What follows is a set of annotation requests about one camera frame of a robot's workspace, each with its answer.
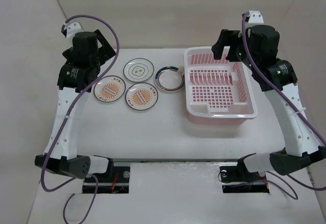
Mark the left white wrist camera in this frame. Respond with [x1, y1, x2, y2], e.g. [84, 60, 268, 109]
[61, 21, 84, 40]

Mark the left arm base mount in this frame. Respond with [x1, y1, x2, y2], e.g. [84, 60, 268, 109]
[94, 164, 130, 194]

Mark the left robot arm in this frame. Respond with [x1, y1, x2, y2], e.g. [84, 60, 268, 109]
[35, 30, 116, 182]

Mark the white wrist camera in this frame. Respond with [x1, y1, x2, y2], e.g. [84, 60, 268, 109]
[244, 10, 264, 28]
[61, 21, 84, 40]

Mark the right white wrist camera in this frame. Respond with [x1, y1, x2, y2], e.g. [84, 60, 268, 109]
[244, 10, 264, 28]

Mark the purple cable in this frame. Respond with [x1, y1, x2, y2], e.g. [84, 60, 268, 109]
[240, 12, 326, 201]
[40, 14, 120, 224]

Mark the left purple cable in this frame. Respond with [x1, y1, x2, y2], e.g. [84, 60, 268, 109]
[40, 14, 120, 224]

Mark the white plate teal red rim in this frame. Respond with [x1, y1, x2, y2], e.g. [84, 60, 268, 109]
[154, 66, 185, 92]

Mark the orange sunburst plate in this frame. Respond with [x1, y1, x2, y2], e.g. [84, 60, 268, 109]
[93, 75, 126, 103]
[125, 82, 158, 111]

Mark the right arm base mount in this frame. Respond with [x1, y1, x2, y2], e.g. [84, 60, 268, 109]
[218, 165, 269, 193]

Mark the pink white dish rack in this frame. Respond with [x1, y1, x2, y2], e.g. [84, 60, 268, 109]
[184, 46, 257, 126]

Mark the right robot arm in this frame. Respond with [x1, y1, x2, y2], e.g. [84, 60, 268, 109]
[211, 25, 325, 181]

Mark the white plate green flower pattern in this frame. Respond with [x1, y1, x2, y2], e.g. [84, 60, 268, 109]
[123, 58, 154, 82]

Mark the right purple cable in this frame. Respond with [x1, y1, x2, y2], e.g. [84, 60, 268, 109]
[240, 12, 326, 201]

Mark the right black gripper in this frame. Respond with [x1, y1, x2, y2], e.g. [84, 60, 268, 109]
[212, 29, 259, 70]

